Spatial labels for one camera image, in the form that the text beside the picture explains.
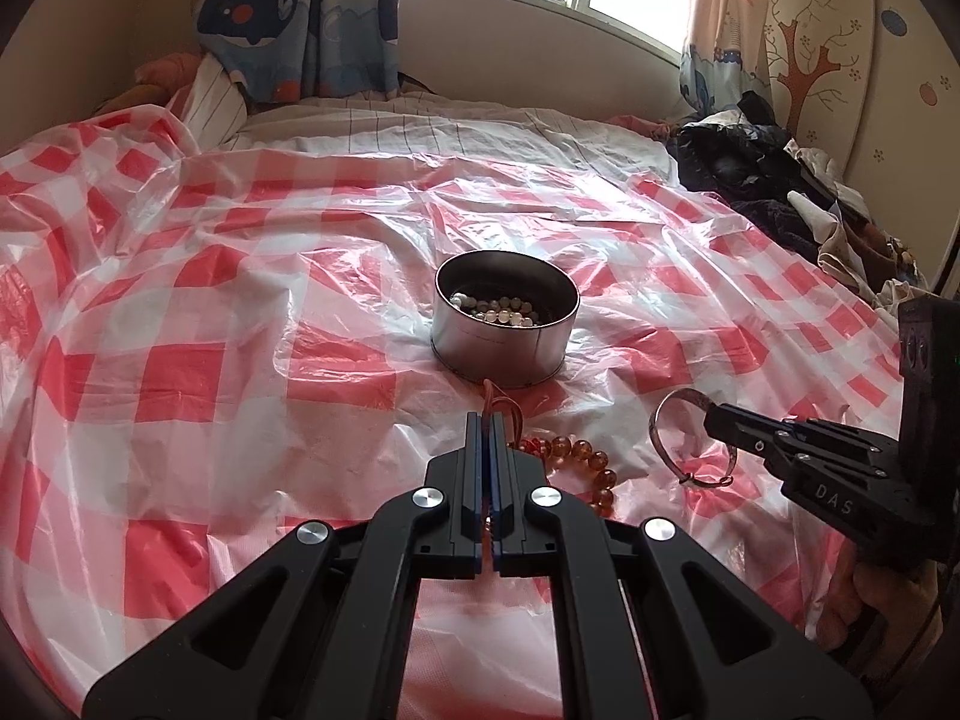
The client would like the amber bead bracelet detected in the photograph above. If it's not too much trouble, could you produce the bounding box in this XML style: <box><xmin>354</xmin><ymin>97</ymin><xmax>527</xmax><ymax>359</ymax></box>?
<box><xmin>515</xmin><ymin>432</ymin><xmax>620</xmax><ymax>519</ymax></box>

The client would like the thin silver wire bangle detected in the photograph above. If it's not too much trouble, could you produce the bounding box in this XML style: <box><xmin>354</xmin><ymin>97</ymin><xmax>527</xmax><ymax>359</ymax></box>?
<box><xmin>647</xmin><ymin>387</ymin><xmax>739</xmax><ymax>489</ymax></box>

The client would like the red string bracelet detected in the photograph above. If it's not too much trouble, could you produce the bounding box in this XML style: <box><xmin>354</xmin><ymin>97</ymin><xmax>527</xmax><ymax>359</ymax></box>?
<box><xmin>478</xmin><ymin>377</ymin><xmax>527</xmax><ymax>452</ymax></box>

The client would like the white bead bracelet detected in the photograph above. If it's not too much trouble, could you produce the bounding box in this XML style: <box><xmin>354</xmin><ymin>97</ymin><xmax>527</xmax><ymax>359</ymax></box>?
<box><xmin>447</xmin><ymin>289</ymin><xmax>542</xmax><ymax>330</ymax></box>

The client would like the person's right hand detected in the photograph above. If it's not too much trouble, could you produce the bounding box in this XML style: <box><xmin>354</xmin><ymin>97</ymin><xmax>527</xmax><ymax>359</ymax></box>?
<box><xmin>815</xmin><ymin>539</ymin><xmax>939</xmax><ymax>670</ymax></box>

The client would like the round metal tin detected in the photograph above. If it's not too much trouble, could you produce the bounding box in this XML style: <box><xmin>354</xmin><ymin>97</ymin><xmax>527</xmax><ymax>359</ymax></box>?
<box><xmin>431</xmin><ymin>250</ymin><xmax>581</xmax><ymax>390</ymax></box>

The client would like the pile of dark clothes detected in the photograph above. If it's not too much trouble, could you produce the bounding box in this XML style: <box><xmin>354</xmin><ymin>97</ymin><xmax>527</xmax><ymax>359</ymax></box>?
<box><xmin>667</xmin><ymin>91</ymin><xmax>929</xmax><ymax>312</ymax></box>

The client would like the red white checkered plastic sheet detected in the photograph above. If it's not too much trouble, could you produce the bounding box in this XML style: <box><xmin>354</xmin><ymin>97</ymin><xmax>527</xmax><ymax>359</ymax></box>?
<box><xmin>2</xmin><ymin>107</ymin><xmax>901</xmax><ymax>706</ymax></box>

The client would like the beige striped bed sheet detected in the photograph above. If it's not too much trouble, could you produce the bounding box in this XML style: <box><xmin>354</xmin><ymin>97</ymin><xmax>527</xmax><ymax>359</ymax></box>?
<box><xmin>221</xmin><ymin>91</ymin><xmax>680</xmax><ymax>187</ymax></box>

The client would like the tree decorated wardrobe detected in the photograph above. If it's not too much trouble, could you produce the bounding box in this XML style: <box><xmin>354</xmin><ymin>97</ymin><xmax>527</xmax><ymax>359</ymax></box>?
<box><xmin>766</xmin><ymin>0</ymin><xmax>958</xmax><ymax>278</ymax></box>

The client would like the pink right curtain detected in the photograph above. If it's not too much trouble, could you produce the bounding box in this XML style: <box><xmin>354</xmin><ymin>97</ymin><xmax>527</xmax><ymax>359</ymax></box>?
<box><xmin>680</xmin><ymin>0</ymin><xmax>771</xmax><ymax>117</ymax></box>

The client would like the striped pillow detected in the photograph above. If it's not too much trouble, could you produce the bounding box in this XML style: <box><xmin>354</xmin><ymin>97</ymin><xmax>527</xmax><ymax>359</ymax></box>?
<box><xmin>169</xmin><ymin>54</ymin><xmax>247</xmax><ymax>151</ymax></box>

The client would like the pink stuffed cloth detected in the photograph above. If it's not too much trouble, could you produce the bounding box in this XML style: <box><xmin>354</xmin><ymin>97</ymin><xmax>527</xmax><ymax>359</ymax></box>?
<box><xmin>96</xmin><ymin>52</ymin><xmax>202</xmax><ymax>117</ymax></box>

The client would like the whale print curtain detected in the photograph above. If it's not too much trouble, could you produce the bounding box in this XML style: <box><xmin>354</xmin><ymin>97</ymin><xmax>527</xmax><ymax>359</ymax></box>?
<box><xmin>194</xmin><ymin>0</ymin><xmax>400</xmax><ymax>106</ymax></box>

